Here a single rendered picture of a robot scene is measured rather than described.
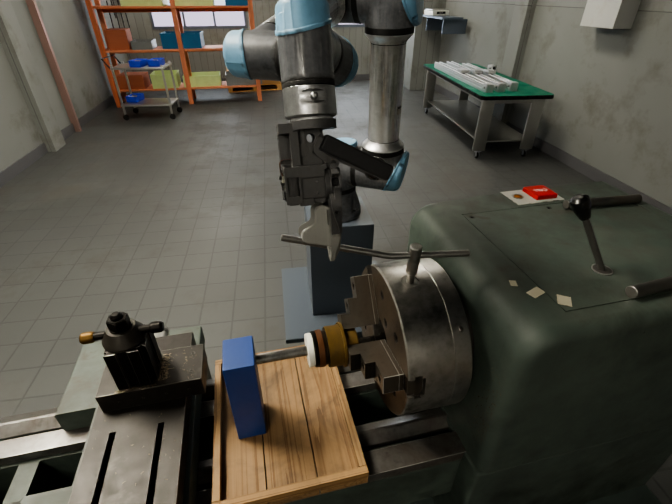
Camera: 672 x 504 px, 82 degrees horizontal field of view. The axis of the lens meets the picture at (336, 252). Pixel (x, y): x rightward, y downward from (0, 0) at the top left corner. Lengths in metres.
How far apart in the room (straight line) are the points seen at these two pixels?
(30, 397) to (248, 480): 1.82
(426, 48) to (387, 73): 7.81
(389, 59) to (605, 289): 0.67
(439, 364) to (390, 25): 0.73
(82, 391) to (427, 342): 0.79
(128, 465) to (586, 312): 0.85
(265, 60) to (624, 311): 0.71
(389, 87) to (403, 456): 0.85
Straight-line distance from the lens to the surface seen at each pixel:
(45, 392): 2.57
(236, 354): 0.80
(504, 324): 0.73
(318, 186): 0.57
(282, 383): 1.03
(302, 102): 0.56
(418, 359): 0.72
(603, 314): 0.78
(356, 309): 0.82
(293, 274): 1.57
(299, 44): 0.57
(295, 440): 0.94
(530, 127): 5.34
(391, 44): 1.03
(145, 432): 0.93
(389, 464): 0.94
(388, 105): 1.06
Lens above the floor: 1.69
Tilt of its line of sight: 34 degrees down
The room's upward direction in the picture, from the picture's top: straight up
